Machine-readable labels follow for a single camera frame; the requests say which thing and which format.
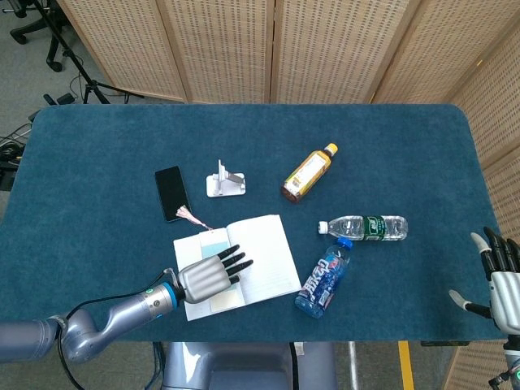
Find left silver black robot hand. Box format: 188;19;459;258
176;244;254;305

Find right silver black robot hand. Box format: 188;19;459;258
448;226;520;331

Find blue bookmark with pink tassel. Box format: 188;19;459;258
175;206;247;314

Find open lined notebook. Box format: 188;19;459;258
173;214;302;322

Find black smartphone with blue case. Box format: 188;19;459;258
154;165;193;223

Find white folding phone stand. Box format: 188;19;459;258
206;158;247;198

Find silver robot torso base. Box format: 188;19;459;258
162;341;338;390

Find blue sports drink bottle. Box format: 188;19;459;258
293;237;354;319

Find tea bottle with yellow cap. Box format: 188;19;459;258
281;142;340;204

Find blue velvet tablecloth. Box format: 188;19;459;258
0;103;507;345

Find clear water bottle green label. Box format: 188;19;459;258
318;214;409;241

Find black tripod stand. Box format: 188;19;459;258
34;0;144;106

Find black office chair base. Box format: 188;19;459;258
10;0;68;73

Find black floor cables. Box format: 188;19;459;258
0;123;33;163

